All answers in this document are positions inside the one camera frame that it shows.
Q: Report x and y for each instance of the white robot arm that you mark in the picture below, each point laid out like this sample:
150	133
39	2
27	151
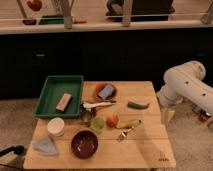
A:
185	81

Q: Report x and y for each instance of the yellow banana toy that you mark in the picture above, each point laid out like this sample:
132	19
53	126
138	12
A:
128	124

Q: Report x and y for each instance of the orange tomato toy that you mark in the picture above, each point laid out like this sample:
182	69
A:
112	120

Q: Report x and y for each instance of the green plastic tray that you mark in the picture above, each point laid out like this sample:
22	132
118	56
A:
52	92

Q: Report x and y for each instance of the orange bowl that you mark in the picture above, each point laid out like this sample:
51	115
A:
99	87

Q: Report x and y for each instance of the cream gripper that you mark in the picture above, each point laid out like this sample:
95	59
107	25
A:
166	115

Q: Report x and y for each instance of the wooden block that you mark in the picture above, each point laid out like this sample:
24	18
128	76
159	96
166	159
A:
64	101

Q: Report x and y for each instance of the small metal cup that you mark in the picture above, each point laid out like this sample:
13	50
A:
86	116

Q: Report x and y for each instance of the white round container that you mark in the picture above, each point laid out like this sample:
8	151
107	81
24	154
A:
56	126

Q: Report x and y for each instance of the dark red bowl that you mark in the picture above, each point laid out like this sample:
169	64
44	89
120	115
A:
84	144

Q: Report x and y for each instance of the blue folded cloth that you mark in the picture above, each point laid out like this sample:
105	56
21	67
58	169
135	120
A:
46	147

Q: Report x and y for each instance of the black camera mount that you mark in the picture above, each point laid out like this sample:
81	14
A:
15	149

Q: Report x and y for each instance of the white spatula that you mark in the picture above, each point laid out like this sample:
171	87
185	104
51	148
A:
94	105

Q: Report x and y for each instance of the metal fork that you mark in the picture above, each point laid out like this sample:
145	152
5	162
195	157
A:
124	134

